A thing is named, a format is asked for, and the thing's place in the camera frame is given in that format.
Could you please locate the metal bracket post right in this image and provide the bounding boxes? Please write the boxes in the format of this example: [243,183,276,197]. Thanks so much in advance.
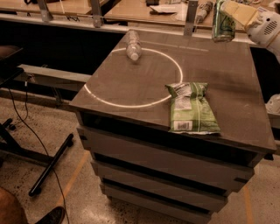
[184,0,198,37]

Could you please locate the clear plastic water bottle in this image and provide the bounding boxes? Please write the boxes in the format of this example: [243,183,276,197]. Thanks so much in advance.
[125,31,142,61]

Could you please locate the black floor cable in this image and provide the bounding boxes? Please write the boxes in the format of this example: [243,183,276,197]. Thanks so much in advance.
[6,76,70,224]

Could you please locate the metal bracket post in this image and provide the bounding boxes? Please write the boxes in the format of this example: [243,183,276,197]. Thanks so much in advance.
[184,0,198,37]
[90,0,102,28]
[37,0,53,22]

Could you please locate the green chip bag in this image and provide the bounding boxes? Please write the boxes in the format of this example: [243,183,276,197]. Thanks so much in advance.
[166,82,221,135]

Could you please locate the green soda can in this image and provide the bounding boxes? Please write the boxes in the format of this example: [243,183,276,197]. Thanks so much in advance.
[212,0,235,42]

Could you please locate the dark chair seat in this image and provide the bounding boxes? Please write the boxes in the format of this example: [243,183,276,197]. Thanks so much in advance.
[0,45,24,88]

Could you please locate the black shoe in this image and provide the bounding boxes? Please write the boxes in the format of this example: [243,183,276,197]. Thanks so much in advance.
[35,206,66,224]

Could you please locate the white papers on desk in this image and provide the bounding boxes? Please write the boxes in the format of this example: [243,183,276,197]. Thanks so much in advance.
[150,3,187,15]

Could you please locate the black chair base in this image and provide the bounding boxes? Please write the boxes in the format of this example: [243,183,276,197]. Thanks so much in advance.
[0,118,74,197]

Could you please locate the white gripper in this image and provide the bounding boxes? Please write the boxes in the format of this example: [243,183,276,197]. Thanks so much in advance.
[220,0,280,56]

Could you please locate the metal bracket post left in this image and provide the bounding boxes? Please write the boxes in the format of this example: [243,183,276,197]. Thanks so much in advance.
[37,0,53,22]

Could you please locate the grey drawer cabinet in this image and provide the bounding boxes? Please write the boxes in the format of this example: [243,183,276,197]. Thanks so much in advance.
[71,31,277,224]

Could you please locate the rolled grey object on desk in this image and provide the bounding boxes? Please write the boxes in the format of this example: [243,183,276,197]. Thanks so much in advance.
[195,1,214,24]

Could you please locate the brown trouser knee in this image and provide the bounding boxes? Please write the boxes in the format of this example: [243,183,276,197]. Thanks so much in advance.
[0,187,28,224]

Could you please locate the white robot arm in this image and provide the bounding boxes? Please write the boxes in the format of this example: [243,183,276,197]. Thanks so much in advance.
[220,0,280,63]

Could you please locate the metal bracket post middle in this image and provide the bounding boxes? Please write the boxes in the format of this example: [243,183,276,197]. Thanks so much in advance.
[90,0,102,28]

